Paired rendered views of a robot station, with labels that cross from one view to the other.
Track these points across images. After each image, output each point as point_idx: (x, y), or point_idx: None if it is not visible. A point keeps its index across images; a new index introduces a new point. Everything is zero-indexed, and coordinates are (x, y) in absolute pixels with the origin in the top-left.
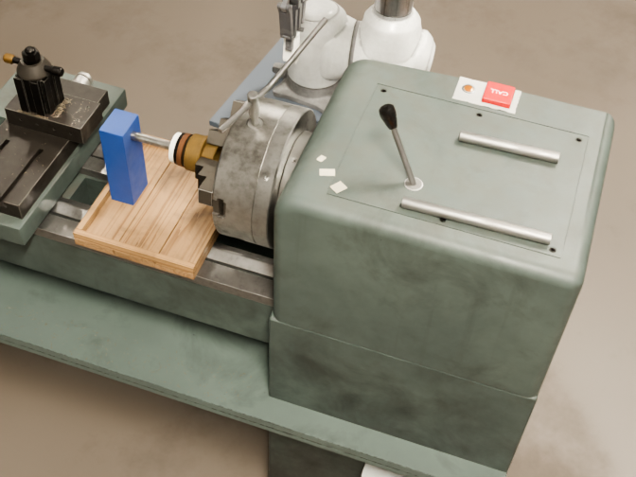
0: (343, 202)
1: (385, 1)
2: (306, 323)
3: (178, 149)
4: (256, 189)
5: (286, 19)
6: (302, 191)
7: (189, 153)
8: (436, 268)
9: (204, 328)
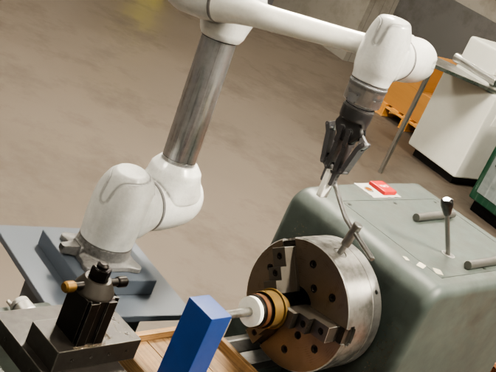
0: (452, 279)
1: (191, 151)
2: None
3: (269, 308)
4: (373, 305)
5: (358, 156)
6: (435, 282)
7: (279, 308)
8: (492, 303)
9: None
